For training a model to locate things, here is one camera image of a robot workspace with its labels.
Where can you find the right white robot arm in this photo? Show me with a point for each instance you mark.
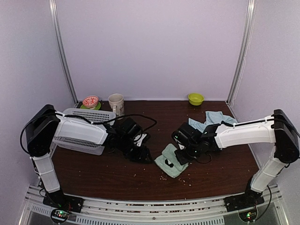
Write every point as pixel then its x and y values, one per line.
pixel 276 129

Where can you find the white plastic basket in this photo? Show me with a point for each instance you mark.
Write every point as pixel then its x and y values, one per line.
pixel 89 117

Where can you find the beige ceramic mug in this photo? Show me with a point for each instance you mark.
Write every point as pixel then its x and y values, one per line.
pixel 116 102

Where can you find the green saucer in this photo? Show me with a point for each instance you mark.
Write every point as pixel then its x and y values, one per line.
pixel 97 107

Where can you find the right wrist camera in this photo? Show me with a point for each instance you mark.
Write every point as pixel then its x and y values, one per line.
pixel 182 134

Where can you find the lime green bowl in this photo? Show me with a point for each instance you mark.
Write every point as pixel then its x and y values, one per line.
pixel 195 99

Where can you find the light blue towel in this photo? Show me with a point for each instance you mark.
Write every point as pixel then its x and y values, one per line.
pixel 211 118

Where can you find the green panda towel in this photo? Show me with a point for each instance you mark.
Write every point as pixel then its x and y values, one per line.
pixel 168 162

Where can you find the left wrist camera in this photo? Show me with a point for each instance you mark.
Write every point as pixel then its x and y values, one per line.
pixel 133 132

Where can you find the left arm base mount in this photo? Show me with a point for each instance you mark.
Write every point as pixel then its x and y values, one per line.
pixel 63 205

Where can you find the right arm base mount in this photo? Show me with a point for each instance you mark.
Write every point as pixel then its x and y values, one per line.
pixel 246 205

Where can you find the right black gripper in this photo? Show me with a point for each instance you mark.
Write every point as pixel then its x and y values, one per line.
pixel 182 161

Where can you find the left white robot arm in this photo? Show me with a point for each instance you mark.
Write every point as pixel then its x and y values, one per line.
pixel 121 133

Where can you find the aluminium frame post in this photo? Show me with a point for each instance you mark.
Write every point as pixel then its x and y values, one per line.
pixel 247 33
pixel 61 50

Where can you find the left aluminium frame post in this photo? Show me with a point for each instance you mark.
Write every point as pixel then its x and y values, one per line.
pixel 61 50

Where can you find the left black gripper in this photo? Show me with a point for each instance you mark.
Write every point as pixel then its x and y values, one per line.
pixel 140 157

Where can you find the red patterned bowl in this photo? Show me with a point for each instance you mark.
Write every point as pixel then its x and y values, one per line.
pixel 90 102

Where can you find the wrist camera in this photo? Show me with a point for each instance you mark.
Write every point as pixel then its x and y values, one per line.
pixel 182 134
pixel 133 132

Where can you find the front aluminium rail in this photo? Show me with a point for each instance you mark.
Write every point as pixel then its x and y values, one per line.
pixel 203 211

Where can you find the right aluminium frame post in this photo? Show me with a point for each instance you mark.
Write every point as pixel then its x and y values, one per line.
pixel 247 33

